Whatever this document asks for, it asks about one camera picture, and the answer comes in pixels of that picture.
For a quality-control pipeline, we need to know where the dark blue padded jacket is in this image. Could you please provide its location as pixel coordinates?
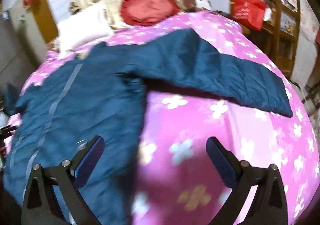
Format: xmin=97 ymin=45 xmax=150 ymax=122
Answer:
xmin=2 ymin=28 xmax=293 ymax=225

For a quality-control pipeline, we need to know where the wooden shelf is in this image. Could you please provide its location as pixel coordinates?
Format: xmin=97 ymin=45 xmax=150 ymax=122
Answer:
xmin=260 ymin=0 xmax=301 ymax=78

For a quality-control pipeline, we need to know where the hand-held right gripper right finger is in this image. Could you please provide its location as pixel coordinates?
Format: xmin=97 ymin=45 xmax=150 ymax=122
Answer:
xmin=205 ymin=136 xmax=288 ymax=225

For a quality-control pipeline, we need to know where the red shopping bag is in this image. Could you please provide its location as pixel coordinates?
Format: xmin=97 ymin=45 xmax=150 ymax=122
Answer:
xmin=231 ymin=0 xmax=267 ymax=31

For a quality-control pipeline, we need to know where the grey wardrobe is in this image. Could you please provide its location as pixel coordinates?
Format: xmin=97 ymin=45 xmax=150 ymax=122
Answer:
xmin=0 ymin=0 xmax=48 ymax=83

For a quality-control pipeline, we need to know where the pale pink pillow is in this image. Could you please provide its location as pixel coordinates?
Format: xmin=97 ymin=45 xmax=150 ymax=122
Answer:
xmin=57 ymin=0 xmax=114 ymax=52

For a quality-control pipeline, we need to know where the red heart-shaped pillow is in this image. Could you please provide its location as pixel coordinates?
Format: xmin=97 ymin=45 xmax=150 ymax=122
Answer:
xmin=120 ymin=0 xmax=180 ymax=26

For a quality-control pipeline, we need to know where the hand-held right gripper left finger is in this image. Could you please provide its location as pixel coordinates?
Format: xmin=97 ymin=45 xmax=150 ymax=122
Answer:
xmin=22 ymin=136 xmax=105 ymax=225

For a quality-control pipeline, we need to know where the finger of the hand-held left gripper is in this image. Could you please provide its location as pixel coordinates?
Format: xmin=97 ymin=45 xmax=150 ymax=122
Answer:
xmin=0 ymin=125 xmax=18 ymax=138

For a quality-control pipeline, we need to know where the pink floral bed blanket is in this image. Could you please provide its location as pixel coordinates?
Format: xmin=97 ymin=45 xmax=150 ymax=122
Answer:
xmin=5 ymin=11 xmax=319 ymax=225

